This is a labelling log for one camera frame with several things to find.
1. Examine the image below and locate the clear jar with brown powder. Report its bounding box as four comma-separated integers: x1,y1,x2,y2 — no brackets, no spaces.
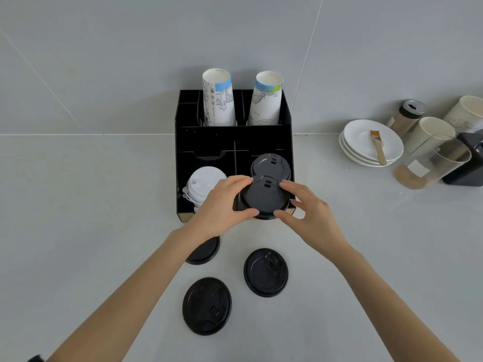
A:
393,134,472,191

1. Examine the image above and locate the blue green printed cup stack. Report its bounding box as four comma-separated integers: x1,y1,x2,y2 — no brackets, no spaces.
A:
247,70,284,126

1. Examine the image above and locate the stack of white lids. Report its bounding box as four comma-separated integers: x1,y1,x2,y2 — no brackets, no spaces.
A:
182,166,229,214

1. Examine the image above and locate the brown spice jar black cap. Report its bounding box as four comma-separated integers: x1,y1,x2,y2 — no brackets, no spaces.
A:
385,99,426,137

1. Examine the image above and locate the black plastic cup lid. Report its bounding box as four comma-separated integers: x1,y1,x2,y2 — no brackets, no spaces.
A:
185,235,221,265
240,175,291,221
243,248,289,298
182,277,233,336

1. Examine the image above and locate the plain white paper cup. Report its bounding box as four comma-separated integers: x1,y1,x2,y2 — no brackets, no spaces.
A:
402,116,456,155

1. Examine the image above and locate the black box appliance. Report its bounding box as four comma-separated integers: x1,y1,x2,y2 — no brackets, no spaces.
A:
442,128,483,187

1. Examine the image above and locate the wooden handle brush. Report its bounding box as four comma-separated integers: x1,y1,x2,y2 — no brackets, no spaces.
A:
369,130,388,166

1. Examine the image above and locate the white saucer plate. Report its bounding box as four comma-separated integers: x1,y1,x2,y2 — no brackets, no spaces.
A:
341,143,393,168
342,119,405,164
339,131,397,166

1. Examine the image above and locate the blue printed paper cup stack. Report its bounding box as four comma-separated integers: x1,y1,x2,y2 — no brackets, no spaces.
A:
202,68,237,127

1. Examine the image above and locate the person's left hand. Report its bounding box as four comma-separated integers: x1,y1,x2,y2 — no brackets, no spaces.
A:
185,175,261,241

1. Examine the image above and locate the person's right hand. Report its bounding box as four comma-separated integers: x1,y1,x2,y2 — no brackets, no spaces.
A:
273,179,352,261

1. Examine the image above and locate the white paper cup line print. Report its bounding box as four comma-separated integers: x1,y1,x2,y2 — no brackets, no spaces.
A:
442,95,483,134

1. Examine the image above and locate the person's left forearm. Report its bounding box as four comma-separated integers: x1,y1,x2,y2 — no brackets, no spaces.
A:
47,226,223,362

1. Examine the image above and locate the black cup organizer box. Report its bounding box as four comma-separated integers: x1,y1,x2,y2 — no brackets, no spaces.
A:
175,88,296,224

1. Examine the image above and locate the stack of black lids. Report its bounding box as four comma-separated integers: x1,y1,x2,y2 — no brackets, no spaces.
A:
250,153,292,185

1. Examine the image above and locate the person's right forearm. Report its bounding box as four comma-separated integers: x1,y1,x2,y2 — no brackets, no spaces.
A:
325,243,461,362

